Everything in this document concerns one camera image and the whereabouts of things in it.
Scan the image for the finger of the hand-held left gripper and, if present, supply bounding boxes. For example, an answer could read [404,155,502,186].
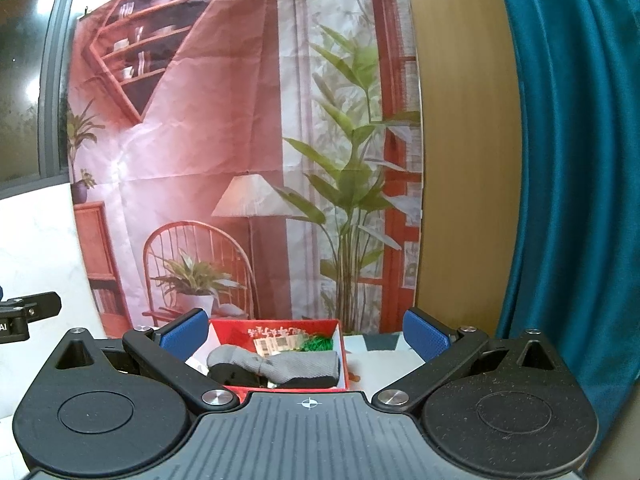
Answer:
[0,291,63,322]

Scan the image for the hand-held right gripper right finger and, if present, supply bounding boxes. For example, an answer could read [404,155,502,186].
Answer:
[371,306,566,416]

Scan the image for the printed wall backdrop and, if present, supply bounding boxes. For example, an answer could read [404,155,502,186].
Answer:
[64,0,427,337]

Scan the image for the teal curtain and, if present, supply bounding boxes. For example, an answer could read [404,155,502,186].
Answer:
[492,0,640,413]

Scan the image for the dark window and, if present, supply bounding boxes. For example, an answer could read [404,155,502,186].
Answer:
[0,0,85,197]

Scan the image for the red cardboard box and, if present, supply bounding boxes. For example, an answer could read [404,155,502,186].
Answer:
[184,317,349,404]

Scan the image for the grey sock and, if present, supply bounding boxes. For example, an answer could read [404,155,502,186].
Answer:
[206,345,342,389]

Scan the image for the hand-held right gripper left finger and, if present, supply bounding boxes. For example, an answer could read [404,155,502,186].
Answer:
[47,308,241,416]

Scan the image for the green netted ball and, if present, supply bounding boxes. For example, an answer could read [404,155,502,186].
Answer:
[299,335,334,354]

